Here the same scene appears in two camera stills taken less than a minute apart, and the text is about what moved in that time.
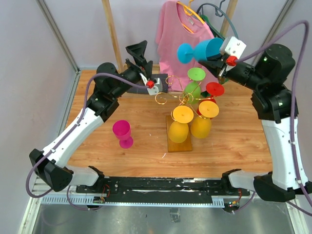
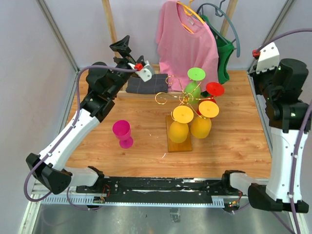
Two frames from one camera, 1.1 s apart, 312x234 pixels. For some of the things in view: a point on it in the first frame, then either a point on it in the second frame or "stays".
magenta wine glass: x=122 y=129 stays
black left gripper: x=138 y=50 -> x=122 y=47
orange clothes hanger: x=189 y=10 stays
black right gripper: x=215 y=66 -> x=257 y=75
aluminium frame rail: x=59 y=35 stays
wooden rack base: x=185 y=146 stays
